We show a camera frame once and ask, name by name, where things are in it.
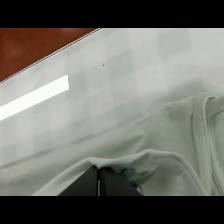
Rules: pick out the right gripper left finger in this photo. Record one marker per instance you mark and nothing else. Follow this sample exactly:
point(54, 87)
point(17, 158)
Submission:
point(86, 185)

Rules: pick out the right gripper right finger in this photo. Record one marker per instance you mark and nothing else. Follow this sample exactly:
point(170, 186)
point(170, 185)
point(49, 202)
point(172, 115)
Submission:
point(115, 185)

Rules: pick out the pale green T-shirt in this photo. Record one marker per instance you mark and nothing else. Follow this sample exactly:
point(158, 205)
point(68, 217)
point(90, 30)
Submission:
point(173, 140)

